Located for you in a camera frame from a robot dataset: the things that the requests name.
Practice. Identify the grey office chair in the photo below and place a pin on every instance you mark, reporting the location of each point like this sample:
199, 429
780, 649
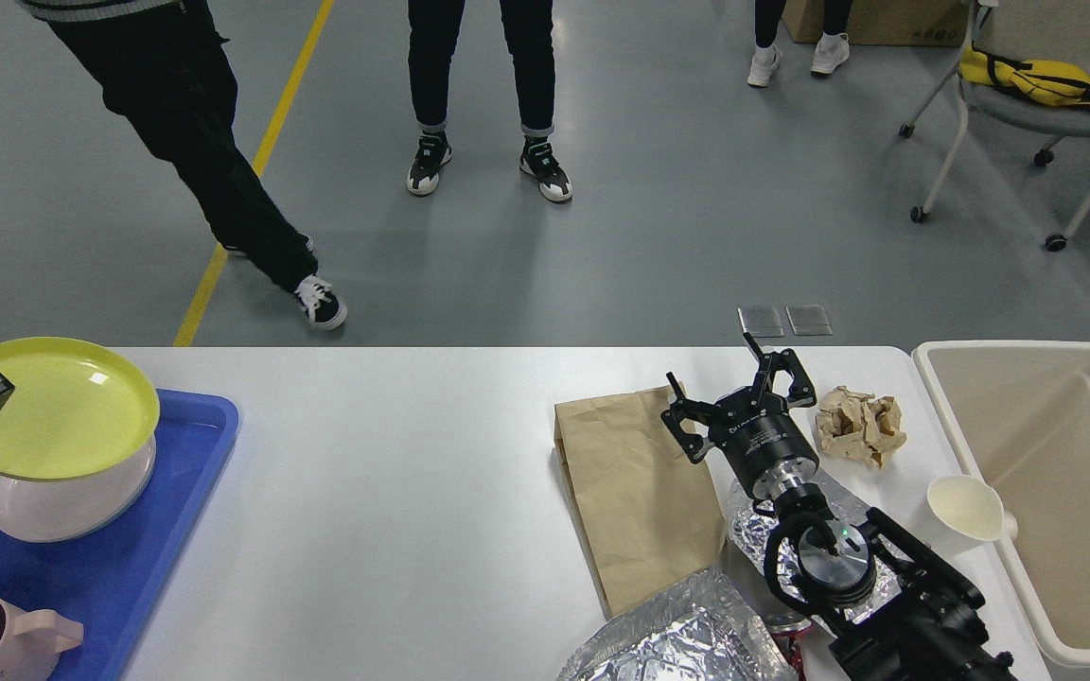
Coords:
1022, 30

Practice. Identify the beige plastic bin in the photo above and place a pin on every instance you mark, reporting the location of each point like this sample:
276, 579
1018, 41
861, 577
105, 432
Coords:
1018, 416

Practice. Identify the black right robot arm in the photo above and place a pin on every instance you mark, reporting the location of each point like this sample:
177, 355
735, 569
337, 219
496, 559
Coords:
895, 609

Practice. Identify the person in dark jeans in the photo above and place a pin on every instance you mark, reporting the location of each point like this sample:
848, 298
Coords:
523, 62

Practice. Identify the brown paper bag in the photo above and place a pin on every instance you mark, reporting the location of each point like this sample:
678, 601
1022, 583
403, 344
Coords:
650, 516

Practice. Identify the white paper cup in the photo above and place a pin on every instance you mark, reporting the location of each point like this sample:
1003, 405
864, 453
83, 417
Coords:
963, 511

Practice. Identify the large crumpled aluminium foil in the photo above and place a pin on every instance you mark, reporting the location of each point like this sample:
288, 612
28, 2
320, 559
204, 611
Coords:
701, 628

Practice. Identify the pink plate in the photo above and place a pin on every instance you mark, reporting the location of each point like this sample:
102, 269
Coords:
52, 511

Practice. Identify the yellow plate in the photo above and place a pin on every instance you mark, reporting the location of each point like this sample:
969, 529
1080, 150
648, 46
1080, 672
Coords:
77, 408

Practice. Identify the yellow bag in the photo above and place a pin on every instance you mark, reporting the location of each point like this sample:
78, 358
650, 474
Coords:
1044, 82

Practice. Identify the person in grey sweater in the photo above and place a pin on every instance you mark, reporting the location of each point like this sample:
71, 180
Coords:
162, 66

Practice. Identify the small aluminium foil piece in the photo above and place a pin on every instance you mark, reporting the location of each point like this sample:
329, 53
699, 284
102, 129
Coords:
750, 531

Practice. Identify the right floor outlet plate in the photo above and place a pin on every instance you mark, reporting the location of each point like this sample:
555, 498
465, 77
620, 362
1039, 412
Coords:
809, 320

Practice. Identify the left floor outlet plate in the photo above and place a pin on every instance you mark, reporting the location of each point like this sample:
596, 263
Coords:
761, 321

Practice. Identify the blue plastic tray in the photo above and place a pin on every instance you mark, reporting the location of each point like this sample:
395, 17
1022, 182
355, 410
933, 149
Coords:
111, 579

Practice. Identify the floor outlet plate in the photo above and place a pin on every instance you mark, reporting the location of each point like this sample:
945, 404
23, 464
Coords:
761, 321
809, 320

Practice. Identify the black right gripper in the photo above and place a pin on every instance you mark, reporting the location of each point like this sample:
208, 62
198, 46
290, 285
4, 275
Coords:
761, 437

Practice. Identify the brown paper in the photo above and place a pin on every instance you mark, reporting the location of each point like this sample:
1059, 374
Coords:
860, 427

